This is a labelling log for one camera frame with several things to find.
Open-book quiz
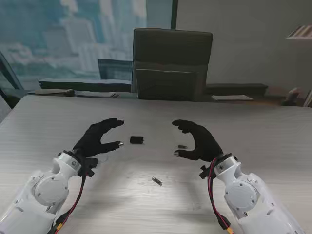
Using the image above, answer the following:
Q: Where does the white paper sheet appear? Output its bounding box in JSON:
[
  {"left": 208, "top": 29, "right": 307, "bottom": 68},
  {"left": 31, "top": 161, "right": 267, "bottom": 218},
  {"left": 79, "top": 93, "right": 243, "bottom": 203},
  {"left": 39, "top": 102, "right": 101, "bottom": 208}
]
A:
[{"left": 211, "top": 94, "right": 254, "bottom": 101}]

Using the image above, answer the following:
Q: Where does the red black left arm cable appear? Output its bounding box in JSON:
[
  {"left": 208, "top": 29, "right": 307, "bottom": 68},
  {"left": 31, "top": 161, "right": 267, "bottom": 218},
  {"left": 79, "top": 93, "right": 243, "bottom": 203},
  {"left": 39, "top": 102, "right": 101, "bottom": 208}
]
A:
[{"left": 46, "top": 175, "right": 86, "bottom": 234}]

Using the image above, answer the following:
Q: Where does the dark grey folder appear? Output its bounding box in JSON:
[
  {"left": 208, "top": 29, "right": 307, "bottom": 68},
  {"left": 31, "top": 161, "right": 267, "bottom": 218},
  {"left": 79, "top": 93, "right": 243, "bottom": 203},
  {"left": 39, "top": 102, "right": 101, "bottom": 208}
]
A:
[{"left": 27, "top": 89, "right": 75, "bottom": 97}]

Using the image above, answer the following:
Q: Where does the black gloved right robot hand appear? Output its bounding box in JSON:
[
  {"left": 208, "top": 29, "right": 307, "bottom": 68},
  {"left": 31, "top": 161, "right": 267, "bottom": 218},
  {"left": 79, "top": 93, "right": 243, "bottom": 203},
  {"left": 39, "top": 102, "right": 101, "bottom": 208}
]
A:
[{"left": 172, "top": 119, "right": 224, "bottom": 163}]

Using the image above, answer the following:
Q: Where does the short dark bench cushion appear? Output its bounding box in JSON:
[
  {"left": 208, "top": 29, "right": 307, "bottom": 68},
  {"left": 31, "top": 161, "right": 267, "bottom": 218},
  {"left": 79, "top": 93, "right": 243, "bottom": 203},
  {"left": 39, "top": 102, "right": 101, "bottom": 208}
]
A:
[{"left": 206, "top": 83, "right": 269, "bottom": 95}]

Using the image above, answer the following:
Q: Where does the long dark bench cushion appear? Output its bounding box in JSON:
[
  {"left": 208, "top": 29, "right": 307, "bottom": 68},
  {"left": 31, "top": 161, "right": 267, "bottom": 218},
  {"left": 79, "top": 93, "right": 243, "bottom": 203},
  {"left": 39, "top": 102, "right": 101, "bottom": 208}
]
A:
[{"left": 38, "top": 78, "right": 133, "bottom": 93}]

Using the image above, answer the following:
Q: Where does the grey slanted metal bar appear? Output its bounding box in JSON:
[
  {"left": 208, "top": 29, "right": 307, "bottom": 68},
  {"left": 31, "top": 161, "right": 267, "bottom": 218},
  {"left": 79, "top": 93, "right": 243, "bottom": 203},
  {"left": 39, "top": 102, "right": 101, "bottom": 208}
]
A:
[{"left": 0, "top": 50, "right": 25, "bottom": 109}]

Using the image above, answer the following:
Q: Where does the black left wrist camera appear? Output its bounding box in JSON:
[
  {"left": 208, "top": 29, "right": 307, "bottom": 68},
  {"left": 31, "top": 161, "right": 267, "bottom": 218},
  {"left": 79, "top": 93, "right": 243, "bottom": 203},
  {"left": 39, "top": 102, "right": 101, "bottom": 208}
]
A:
[{"left": 79, "top": 157, "right": 99, "bottom": 177}]

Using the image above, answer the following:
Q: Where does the small desk ornament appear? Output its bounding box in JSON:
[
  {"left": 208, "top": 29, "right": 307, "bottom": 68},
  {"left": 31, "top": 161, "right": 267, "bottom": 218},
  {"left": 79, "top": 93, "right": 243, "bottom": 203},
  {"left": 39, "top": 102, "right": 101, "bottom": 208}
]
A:
[{"left": 280, "top": 87, "right": 301, "bottom": 107}]

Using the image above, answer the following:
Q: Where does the dark grey office chair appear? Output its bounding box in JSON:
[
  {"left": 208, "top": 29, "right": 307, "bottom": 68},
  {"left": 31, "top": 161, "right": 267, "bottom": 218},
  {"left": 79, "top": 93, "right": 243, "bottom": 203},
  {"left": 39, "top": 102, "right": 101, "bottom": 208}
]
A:
[{"left": 131, "top": 28, "right": 214, "bottom": 102}]

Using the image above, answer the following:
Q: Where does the dark window pillar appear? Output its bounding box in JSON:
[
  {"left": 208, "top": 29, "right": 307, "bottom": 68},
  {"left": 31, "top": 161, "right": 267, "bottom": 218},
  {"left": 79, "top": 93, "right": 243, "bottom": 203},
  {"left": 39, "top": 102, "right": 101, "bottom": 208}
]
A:
[{"left": 170, "top": 0, "right": 179, "bottom": 30}]

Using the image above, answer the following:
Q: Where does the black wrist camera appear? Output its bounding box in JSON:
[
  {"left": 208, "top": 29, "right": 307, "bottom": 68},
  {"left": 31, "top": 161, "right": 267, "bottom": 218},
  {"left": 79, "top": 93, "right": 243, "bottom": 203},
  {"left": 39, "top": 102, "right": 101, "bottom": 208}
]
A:
[
  {"left": 199, "top": 165, "right": 214, "bottom": 180},
  {"left": 79, "top": 157, "right": 99, "bottom": 177}
]

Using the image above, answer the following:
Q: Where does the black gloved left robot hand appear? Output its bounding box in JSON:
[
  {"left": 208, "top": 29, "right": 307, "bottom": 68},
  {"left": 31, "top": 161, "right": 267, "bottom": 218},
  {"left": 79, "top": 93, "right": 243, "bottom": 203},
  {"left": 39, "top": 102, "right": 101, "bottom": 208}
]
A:
[{"left": 72, "top": 117, "right": 125, "bottom": 163}]

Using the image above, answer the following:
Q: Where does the light wooden board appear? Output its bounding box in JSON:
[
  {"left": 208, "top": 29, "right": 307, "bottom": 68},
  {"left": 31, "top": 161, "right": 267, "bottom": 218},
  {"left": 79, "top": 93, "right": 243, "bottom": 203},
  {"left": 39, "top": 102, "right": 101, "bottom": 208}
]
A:
[{"left": 303, "top": 89, "right": 312, "bottom": 108}]

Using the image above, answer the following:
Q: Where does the grey folder stack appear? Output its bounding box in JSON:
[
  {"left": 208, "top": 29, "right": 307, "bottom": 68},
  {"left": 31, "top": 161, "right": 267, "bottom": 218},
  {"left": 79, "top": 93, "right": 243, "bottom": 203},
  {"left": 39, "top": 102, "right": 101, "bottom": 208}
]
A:
[{"left": 74, "top": 90, "right": 120, "bottom": 99}]

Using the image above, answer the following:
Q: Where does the red black arm cable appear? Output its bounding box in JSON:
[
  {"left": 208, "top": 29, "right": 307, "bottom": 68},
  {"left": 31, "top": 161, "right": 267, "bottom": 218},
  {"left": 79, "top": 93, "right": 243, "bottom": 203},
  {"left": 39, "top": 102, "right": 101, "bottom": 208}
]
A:
[
  {"left": 46, "top": 175, "right": 86, "bottom": 234},
  {"left": 207, "top": 158, "right": 232, "bottom": 234}
]

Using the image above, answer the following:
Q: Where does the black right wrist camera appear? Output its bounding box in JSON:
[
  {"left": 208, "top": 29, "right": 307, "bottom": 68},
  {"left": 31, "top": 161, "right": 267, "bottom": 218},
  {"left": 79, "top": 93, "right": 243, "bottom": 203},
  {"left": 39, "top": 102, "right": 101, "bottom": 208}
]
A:
[{"left": 199, "top": 165, "right": 214, "bottom": 180}]

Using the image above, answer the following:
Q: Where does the red black right arm cable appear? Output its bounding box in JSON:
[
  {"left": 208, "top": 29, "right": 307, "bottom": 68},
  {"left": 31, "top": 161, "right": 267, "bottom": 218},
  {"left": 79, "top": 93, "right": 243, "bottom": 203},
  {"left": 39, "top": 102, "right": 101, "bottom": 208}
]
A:
[{"left": 207, "top": 158, "right": 232, "bottom": 234}]

